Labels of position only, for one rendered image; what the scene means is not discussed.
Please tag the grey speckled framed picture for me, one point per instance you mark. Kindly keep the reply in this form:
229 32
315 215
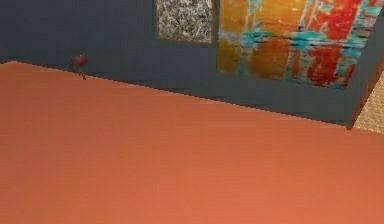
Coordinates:
184 20

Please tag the orange red teal painting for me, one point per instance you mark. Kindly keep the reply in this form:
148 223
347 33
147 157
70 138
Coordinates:
290 40

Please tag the small red stool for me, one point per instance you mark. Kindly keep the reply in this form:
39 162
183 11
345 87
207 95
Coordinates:
79 61

